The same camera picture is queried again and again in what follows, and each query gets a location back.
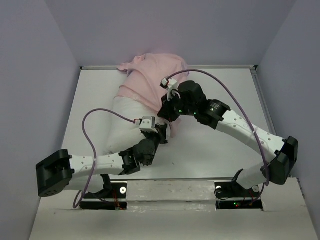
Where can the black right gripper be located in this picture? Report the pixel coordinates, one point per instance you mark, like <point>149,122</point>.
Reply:
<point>165,110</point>

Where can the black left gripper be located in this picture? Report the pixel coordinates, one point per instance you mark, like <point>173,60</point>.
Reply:
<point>160,135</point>

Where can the pink printed pillowcase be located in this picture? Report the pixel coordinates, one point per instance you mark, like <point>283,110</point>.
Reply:
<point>144,76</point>

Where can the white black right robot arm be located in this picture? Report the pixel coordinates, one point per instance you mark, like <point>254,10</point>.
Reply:
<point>279,155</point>

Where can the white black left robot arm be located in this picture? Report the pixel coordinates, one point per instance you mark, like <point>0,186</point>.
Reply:
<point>59,171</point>

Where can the white foam front board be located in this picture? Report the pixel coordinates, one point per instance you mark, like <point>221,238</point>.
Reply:
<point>284,217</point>

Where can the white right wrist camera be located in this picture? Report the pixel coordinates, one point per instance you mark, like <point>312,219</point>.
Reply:
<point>171,86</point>

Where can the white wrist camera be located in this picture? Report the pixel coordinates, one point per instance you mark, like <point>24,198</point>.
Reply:
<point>148,124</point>
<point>171,86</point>

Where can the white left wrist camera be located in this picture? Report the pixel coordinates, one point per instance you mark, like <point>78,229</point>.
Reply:
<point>148,124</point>

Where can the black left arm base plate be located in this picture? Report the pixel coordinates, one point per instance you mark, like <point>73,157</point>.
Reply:
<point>111,198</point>

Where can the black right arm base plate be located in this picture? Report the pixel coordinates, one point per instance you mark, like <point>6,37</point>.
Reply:
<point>230,196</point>

